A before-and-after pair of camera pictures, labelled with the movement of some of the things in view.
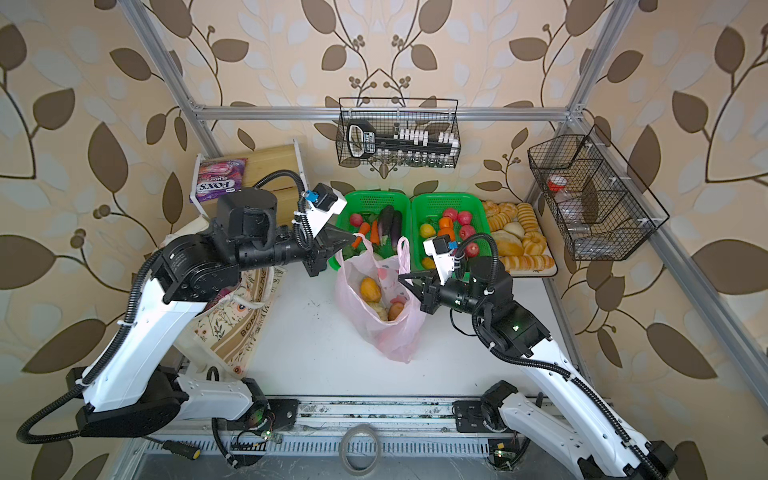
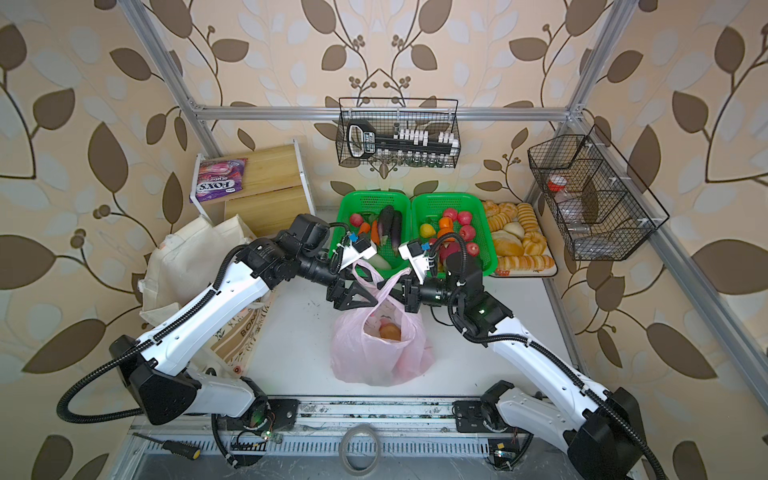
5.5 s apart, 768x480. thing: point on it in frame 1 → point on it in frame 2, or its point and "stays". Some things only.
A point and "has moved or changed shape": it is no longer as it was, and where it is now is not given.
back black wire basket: x=399 y=132 stays
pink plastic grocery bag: x=375 y=301 has moved or changed shape
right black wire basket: x=604 y=211 stays
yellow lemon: x=427 y=230 stays
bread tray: x=520 y=238 stays
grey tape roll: x=356 y=429 stays
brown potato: x=395 y=310 → x=391 y=331
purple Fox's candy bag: x=217 y=177 stays
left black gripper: x=317 y=247 → x=343 y=296
